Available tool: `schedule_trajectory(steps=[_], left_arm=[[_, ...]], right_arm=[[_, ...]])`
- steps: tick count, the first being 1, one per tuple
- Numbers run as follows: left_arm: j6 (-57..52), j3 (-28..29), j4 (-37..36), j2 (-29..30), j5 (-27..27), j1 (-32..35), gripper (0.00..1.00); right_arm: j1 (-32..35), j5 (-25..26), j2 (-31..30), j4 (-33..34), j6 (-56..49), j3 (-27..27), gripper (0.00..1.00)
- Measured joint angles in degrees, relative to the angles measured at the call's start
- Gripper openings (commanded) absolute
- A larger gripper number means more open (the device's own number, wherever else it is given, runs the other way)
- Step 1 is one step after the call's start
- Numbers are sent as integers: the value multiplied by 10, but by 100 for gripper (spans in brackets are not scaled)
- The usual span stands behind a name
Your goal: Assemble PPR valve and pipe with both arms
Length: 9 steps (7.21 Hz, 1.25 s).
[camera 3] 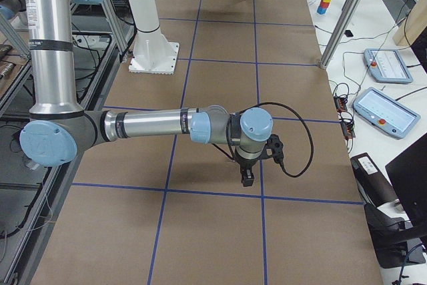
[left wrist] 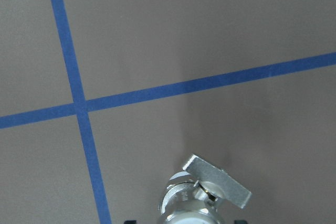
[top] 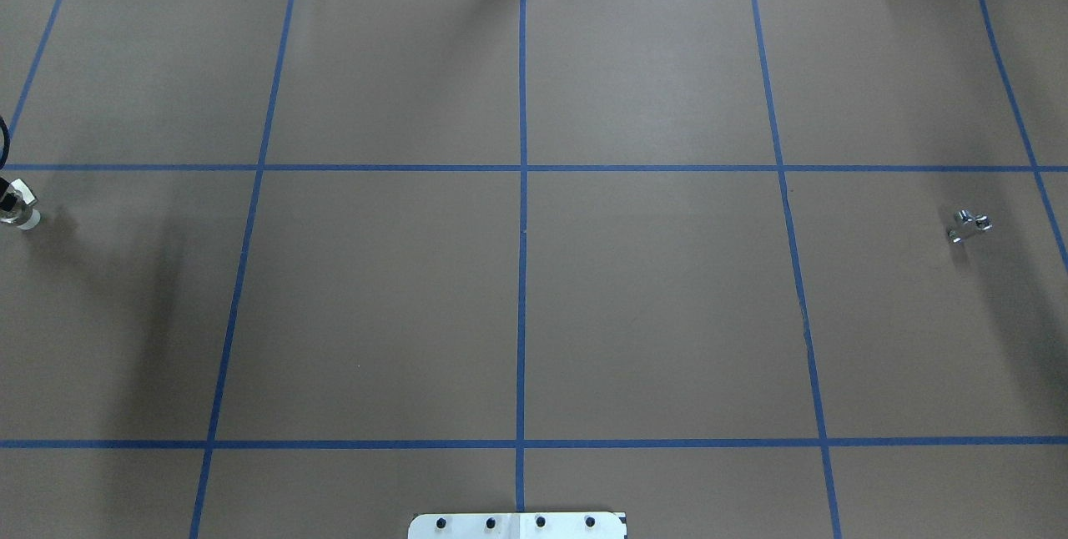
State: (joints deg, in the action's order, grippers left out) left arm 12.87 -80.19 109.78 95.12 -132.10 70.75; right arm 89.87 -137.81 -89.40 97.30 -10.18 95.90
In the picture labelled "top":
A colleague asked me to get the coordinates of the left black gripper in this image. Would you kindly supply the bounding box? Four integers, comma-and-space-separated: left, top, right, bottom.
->
1, 178, 26, 226

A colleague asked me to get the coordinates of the white PPR pipe fitting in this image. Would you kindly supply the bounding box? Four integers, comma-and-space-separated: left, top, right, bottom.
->
11, 179, 43, 231

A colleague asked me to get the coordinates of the chrome angle valve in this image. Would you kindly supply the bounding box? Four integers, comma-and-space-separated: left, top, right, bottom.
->
946, 209, 993, 244

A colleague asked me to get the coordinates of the brown paper table mat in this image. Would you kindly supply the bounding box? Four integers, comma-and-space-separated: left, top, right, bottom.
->
3, 0, 1065, 538

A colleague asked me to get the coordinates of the white camera pole with base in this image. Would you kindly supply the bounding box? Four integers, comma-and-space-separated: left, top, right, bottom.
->
407, 511, 628, 538

